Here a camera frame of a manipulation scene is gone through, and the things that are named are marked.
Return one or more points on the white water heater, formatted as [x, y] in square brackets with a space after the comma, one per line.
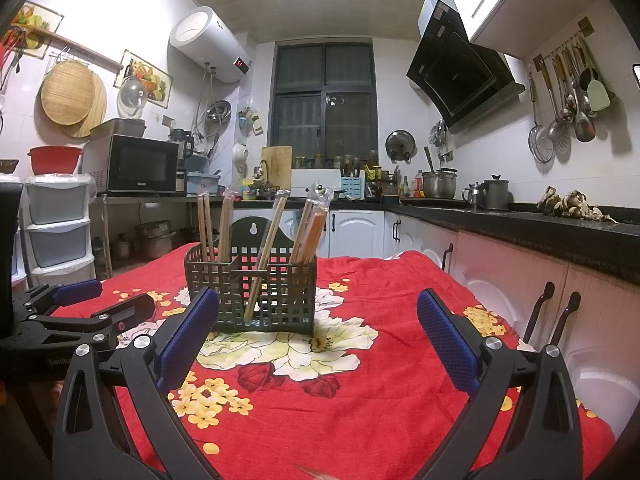
[203, 37]

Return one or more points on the red plastic basin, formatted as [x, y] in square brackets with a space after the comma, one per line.
[54, 159]

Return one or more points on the light chopsticks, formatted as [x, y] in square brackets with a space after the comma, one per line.
[311, 224]
[265, 251]

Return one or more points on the black range hood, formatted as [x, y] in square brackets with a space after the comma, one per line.
[464, 81]

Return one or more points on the black kitchen countertop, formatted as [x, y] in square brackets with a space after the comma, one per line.
[607, 247]

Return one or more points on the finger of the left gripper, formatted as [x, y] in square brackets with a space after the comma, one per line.
[66, 295]

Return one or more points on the black microwave oven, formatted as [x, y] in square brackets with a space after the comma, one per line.
[125, 164]

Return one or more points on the glass pot lid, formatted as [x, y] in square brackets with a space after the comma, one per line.
[131, 98]

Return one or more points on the steel ladle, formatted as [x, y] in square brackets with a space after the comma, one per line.
[557, 128]

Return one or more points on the light green spatula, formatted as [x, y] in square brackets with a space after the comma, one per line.
[596, 92]

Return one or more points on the wooden shelf rack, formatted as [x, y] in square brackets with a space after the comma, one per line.
[128, 231]

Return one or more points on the white plastic drawer unit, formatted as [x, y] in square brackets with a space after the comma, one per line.
[58, 228]

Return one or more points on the dark hanging pot lid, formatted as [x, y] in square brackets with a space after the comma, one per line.
[400, 145]

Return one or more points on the round bamboo tray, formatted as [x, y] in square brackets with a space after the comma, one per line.
[66, 93]

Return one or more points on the fruit wall picture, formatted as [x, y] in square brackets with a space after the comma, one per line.
[157, 83]

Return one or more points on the steel kettle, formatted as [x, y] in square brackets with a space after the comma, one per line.
[474, 195]

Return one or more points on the blue knife block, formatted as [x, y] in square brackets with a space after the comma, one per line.
[353, 187]

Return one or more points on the dark kitchen window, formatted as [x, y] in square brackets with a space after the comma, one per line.
[323, 100]

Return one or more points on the wooden cutting board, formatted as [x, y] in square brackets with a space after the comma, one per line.
[279, 161]

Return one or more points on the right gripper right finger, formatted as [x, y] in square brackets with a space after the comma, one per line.
[543, 440]

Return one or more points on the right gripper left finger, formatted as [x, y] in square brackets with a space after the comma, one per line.
[91, 439]

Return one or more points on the white cabinet door right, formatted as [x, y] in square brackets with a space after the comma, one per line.
[356, 233]

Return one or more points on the steel stock pot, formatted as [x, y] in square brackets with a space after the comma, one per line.
[440, 184]

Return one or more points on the dark green utensil basket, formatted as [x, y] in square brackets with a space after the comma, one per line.
[276, 297]

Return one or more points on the brown chopsticks pair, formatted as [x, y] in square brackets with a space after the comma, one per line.
[225, 225]
[205, 228]

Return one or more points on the wire mesh skimmer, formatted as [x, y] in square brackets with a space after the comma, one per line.
[539, 143]

